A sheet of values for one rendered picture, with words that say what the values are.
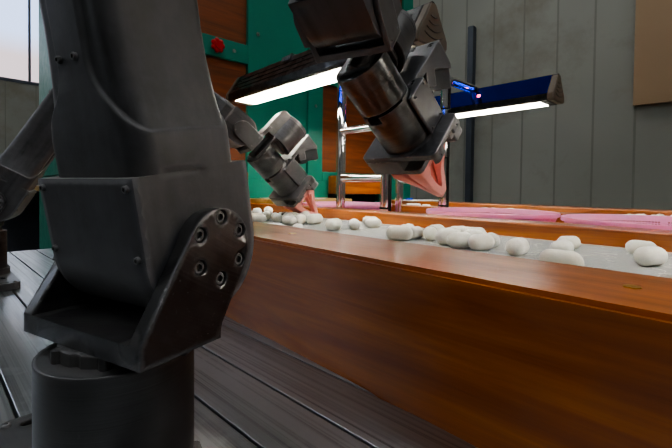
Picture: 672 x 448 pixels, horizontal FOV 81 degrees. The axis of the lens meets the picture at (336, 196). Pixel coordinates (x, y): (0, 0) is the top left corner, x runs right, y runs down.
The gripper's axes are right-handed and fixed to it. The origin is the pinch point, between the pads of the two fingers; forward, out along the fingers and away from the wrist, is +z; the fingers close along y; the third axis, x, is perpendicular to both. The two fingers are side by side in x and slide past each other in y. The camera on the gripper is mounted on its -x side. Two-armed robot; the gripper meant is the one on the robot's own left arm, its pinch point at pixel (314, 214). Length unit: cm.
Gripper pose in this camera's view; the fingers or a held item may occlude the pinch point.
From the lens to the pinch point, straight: 89.3
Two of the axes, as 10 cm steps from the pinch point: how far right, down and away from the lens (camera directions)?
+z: 5.4, 6.6, 5.2
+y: -6.8, -0.3, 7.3
